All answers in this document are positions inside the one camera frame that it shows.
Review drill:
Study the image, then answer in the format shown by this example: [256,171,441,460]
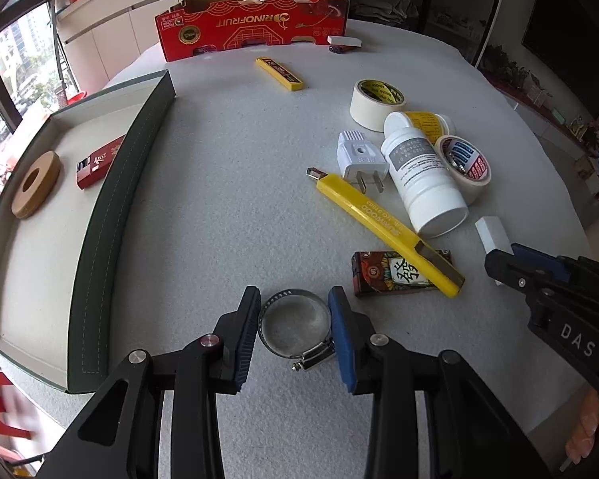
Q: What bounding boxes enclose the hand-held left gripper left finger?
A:
[37,286,262,479]

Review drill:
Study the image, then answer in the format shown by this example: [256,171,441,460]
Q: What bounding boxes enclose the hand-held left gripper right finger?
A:
[327,286,555,479]

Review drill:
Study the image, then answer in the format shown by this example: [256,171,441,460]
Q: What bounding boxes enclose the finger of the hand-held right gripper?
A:
[510,242,586,281]
[484,248,555,294]

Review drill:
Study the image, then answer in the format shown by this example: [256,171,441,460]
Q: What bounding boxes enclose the metal hose clamp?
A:
[258,288,336,371]

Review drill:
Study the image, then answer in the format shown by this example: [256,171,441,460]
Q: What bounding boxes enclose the short white block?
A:
[475,216,511,287]

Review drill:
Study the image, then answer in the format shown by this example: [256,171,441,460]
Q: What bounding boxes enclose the white bottle grey label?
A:
[382,111,469,239]

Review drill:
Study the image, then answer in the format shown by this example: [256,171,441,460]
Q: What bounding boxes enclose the dark green tray box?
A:
[0,70,177,394]

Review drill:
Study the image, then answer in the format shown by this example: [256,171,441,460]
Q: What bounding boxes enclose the person's right hand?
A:
[561,390,599,468]

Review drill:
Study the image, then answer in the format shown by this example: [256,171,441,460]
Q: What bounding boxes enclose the patterned card box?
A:
[351,250,453,297]

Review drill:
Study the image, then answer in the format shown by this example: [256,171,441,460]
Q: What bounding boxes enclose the narrow masking tape roll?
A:
[433,135,492,206]

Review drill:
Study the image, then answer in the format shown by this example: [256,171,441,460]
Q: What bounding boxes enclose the yellow utility knife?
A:
[306,167,466,299]

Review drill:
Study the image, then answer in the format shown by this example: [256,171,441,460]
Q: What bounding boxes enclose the white bottle yellow label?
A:
[404,111,457,145]

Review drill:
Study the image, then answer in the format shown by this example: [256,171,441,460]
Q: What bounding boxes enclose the white power plug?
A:
[335,131,388,194]

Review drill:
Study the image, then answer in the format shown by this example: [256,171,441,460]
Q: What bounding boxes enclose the potted green plants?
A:
[479,44,532,91]

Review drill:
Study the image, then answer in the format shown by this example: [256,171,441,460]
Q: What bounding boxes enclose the wide masking tape roll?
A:
[350,79,407,133]

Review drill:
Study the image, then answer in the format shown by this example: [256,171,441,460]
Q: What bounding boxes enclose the yellow blade case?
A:
[254,56,306,93]

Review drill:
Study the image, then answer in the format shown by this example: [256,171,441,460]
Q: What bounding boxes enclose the pile of folded cloth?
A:
[352,0,421,22]

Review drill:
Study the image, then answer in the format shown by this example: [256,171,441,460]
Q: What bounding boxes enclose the red cardboard box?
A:
[155,0,351,63]

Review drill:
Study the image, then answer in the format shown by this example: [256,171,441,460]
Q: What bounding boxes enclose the dark wall board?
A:
[522,0,599,121]

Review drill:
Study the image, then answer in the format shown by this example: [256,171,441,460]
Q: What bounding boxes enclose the brown tape ring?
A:
[11,151,61,219]

